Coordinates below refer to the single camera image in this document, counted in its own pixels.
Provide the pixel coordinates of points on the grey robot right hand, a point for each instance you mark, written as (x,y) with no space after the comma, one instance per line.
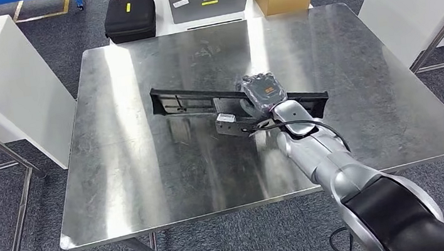
(262,92)

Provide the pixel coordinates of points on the black plastic panel part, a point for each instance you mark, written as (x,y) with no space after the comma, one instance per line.
(186,103)

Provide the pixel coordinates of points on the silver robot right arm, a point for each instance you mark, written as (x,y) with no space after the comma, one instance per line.
(335,166)

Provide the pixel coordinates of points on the stainless steel workbench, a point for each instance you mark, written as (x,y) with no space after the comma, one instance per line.
(169,180)

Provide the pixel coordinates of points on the black case with yellow sticker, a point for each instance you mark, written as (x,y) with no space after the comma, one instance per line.
(130,20)

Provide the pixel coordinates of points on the white panel desk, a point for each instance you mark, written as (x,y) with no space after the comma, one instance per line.
(13,94)

